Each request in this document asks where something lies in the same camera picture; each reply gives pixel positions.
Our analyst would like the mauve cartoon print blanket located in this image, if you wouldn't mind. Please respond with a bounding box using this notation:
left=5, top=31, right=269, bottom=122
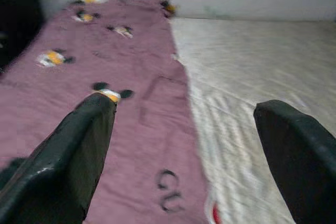
left=0, top=0, right=211, bottom=224

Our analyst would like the grey quilted mattress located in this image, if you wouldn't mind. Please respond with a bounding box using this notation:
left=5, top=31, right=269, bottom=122
left=169, top=16, right=336, bottom=224

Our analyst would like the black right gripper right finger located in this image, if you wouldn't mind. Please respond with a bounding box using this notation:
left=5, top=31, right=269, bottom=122
left=253, top=100, right=336, bottom=224

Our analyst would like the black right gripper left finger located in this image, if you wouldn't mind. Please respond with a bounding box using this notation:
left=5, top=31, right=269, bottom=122
left=0, top=93, right=118, bottom=224

